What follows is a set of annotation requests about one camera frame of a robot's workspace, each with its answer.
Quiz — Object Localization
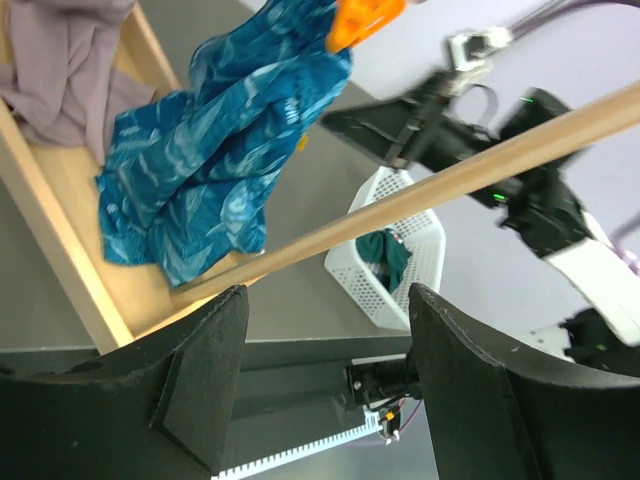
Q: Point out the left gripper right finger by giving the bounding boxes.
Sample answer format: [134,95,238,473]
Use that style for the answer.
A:
[409,283,639,479]

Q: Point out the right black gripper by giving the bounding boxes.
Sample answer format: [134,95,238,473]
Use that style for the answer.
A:
[320,69,499,170]

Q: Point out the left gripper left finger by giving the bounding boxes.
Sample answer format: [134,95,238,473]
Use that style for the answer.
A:
[1,286,249,479]

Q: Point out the white round clip hanger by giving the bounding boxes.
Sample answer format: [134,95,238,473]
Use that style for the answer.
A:
[326,0,421,53]

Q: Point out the blue patterned cloth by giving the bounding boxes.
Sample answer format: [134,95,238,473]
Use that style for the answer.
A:
[96,1,352,287]

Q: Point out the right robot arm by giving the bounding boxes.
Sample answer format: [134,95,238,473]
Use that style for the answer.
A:
[320,70,639,376]

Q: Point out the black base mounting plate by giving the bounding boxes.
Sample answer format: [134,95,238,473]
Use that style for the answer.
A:
[1,336,412,423]

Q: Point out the dark teal sock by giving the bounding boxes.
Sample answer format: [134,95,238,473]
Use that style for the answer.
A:
[355,228,412,293]

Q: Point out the white perforated plastic basket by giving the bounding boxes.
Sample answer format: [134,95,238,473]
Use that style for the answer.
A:
[323,165,447,332]

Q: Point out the wooden rod stand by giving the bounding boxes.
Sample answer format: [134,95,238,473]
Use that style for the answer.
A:
[1,5,639,353]

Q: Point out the lilac cloth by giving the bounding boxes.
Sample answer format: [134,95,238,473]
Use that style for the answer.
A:
[1,1,154,164]

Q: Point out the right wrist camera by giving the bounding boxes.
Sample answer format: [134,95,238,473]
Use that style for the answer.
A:
[444,27,513,96]

